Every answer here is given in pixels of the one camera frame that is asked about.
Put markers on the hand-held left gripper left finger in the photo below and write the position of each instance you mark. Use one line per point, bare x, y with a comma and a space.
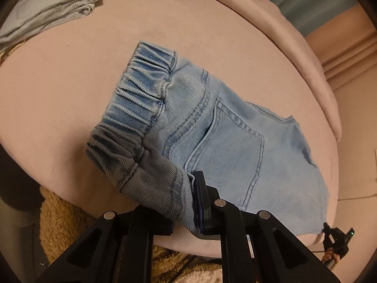
143, 227

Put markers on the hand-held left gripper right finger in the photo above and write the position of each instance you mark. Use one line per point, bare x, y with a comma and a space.
201, 206

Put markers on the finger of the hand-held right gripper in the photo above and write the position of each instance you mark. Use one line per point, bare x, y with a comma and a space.
326, 231

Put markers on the light blue denim pants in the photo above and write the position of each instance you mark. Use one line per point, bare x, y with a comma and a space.
223, 141

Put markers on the person's right hand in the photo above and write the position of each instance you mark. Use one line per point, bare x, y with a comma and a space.
331, 258

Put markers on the tan fleece rug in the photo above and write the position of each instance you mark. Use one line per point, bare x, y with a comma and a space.
64, 221

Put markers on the teal curtain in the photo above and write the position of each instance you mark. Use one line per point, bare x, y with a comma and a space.
297, 3

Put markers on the pale grey-blue garment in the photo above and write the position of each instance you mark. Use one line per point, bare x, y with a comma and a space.
50, 8

